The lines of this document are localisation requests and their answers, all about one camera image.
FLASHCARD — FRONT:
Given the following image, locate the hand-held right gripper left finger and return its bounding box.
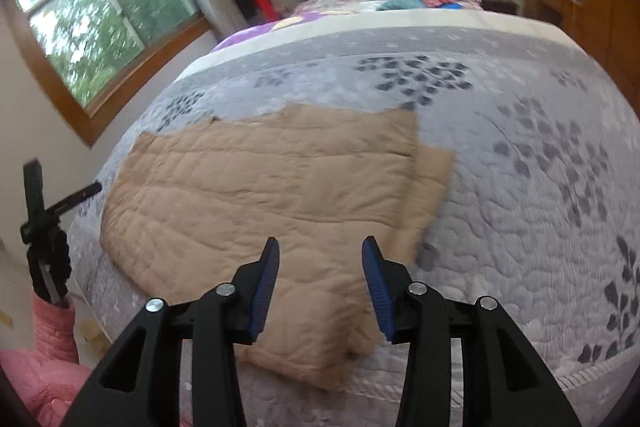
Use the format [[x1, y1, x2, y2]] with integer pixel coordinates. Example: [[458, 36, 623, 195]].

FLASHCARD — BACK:
[[60, 236, 281, 427]]

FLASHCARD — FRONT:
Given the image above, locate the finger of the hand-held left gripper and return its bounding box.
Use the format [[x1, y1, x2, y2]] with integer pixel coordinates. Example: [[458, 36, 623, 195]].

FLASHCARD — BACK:
[[42, 181, 103, 220], [22, 159, 46, 228]]

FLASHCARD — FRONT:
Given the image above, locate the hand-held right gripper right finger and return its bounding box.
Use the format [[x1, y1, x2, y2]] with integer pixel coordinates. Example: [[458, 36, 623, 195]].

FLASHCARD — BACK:
[[361, 235, 583, 427]]

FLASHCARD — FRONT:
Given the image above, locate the beige quilted jacket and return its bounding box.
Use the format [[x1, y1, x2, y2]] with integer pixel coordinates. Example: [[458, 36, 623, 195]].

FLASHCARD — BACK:
[[100, 103, 456, 392]]

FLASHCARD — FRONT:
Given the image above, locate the person's left forearm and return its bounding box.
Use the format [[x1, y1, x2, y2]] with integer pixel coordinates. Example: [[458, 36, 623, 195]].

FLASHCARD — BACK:
[[31, 292, 81, 365]]

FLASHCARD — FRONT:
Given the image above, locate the pink quilted garment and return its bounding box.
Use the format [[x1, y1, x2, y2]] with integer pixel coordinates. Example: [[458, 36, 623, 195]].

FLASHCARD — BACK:
[[0, 347, 98, 427]]

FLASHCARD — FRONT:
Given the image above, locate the grey floral quilt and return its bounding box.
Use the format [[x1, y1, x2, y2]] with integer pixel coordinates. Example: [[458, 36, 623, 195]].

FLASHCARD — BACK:
[[65, 24, 640, 427]]

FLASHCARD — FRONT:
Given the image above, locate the large wooden framed window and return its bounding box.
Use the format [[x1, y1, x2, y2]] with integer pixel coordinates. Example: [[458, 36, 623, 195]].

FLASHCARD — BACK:
[[0, 0, 211, 148]]

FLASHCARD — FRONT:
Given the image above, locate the red hanging garment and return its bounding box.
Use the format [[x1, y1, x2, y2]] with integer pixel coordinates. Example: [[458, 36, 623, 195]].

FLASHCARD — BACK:
[[250, 0, 278, 22]]

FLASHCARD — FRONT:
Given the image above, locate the purple and white blanket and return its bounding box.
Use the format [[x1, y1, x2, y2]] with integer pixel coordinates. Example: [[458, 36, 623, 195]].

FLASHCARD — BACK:
[[187, 9, 571, 78]]

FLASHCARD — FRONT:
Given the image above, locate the teal cloth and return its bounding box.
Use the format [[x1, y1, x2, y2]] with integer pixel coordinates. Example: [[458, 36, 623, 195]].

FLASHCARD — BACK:
[[377, 0, 426, 12]]

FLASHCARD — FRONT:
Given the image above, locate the dark nightstand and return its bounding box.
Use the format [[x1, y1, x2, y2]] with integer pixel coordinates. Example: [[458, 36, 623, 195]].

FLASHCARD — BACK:
[[480, 0, 518, 15]]

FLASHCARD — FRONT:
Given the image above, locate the wooden desk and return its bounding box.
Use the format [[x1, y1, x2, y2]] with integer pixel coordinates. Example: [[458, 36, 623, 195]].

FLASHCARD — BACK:
[[522, 0, 586, 38]]

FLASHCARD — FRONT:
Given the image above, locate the wooden wardrobe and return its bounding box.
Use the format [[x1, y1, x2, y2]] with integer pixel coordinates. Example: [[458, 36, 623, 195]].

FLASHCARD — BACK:
[[575, 0, 640, 108]]

